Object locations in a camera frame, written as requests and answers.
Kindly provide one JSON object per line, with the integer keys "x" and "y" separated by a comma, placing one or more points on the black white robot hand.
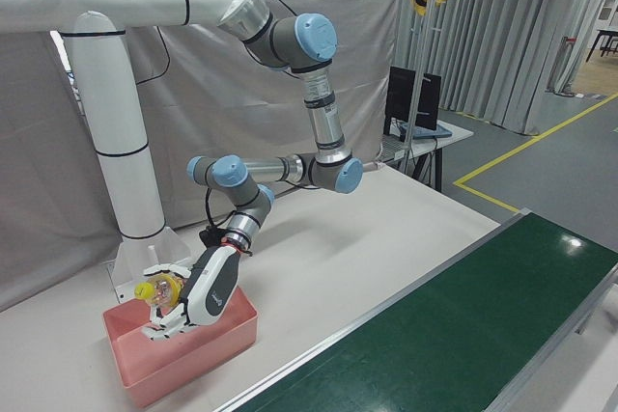
{"x": 215, "y": 286}

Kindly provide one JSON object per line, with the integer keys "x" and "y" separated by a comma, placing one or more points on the yellow cap drink bottle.
{"x": 159, "y": 289}

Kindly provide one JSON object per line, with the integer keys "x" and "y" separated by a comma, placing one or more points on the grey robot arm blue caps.
{"x": 323, "y": 122}

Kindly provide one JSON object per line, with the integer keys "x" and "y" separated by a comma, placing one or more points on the pink plastic basket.
{"x": 193, "y": 364}

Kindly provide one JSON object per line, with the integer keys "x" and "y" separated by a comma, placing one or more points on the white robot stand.
{"x": 120, "y": 142}

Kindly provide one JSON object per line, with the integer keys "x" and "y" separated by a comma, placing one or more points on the grey backdrop cloth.
{"x": 217, "y": 93}

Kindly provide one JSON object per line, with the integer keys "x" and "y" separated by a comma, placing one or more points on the green conveyor belt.
{"x": 458, "y": 310}

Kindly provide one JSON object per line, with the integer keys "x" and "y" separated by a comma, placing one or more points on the black computer monitor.
{"x": 401, "y": 98}

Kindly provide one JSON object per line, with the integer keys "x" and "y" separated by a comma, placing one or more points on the blue laptop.
{"x": 429, "y": 132}

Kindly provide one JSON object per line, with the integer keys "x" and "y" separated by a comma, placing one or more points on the black computer case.
{"x": 429, "y": 103}

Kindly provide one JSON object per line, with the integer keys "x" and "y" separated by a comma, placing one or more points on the grey pleated curtain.
{"x": 507, "y": 45}

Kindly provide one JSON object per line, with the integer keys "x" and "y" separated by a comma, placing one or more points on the dark wooden table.
{"x": 606, "y": 38}

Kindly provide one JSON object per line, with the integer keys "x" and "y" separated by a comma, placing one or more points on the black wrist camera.
{"x": 211, "y": 236}

